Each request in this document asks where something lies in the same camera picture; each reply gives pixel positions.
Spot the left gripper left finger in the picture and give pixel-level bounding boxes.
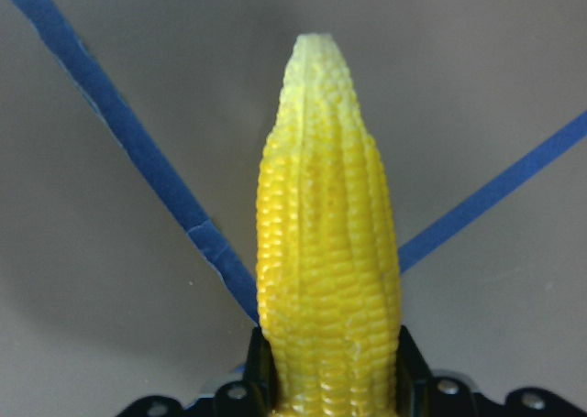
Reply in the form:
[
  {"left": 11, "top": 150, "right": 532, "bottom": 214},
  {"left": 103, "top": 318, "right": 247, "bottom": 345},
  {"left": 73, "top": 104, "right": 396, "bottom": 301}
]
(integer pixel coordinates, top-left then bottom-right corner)
[{"left": 245, "top": 327, "right": 278, "bottom": 416}]

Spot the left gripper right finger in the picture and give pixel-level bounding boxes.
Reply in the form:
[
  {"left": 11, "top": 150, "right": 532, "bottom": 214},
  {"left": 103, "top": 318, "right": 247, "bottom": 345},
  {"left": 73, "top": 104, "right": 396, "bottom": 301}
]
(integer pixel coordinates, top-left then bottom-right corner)
[{"left": 396, "top": 325, "right": 432, "bottom": 417}]

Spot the yellow corn cob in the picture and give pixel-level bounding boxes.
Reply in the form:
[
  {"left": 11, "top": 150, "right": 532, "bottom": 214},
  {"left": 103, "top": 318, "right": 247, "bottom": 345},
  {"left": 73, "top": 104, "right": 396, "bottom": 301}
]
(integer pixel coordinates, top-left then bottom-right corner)
[{"left": 256, "top": 34, "right": 401, "bottom": 416}]

